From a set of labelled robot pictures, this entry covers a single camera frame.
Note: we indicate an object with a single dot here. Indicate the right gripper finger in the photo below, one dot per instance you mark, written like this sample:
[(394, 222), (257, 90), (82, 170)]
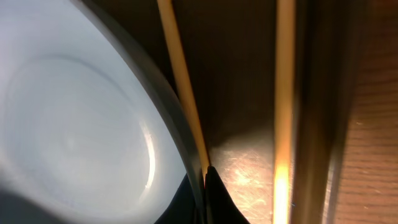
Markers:
[(219, 206)]

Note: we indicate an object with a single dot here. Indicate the wooden chopstick short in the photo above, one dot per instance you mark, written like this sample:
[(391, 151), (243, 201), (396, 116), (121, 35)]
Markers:
[(182, 78)]

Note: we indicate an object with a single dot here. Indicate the wooden chopstick long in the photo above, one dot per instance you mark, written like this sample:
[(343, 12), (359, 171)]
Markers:
[(284, 104)]

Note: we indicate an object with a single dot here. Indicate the mint green bowl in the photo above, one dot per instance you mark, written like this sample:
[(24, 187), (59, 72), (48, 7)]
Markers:
[(91, 131)]

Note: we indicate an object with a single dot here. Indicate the brown serving tray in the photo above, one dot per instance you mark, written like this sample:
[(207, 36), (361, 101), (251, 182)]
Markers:
[(229, 49)]

